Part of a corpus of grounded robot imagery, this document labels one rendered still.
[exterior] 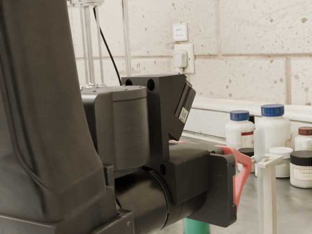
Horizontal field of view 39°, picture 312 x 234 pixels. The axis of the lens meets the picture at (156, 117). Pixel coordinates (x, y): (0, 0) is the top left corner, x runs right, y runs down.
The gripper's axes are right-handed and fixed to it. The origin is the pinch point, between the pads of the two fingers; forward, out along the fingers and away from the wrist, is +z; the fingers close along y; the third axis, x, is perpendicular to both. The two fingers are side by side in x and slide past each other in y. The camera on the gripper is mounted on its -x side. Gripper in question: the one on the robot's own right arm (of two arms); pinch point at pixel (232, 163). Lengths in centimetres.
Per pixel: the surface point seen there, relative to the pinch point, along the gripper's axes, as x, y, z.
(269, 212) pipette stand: 8.2, -0.3, 8.1
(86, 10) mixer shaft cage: -24, 63, 35
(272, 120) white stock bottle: 2.3, 15.5, 41.2
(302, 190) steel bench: 12.8, 5.5, 32.1
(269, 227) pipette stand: 10.2, -0.2, 8.2
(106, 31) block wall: -21, 99, 75
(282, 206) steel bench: 13.1, 5.1, 23.2
